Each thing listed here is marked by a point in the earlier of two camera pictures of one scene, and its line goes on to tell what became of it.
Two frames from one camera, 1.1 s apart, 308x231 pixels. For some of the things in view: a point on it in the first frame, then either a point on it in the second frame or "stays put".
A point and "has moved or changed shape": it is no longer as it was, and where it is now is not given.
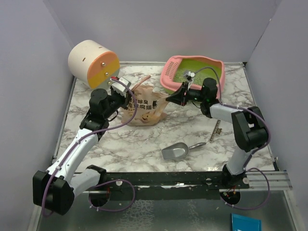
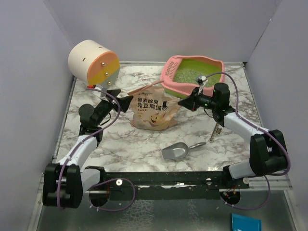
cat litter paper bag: x=149 y=107 has moved or changed shape
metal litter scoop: x=178 y=150 stays put
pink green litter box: x=173 y=68 stays put
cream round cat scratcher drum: x=92 y=64 stays put
